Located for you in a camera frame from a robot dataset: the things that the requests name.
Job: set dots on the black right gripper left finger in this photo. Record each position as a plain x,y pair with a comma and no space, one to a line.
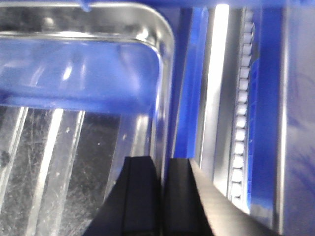
132,206

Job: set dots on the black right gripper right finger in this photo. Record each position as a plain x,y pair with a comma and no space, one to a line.
193,206

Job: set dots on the white roller track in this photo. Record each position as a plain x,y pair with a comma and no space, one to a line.
237,172

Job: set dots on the blue plastic bin right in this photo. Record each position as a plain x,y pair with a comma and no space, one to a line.
280,166

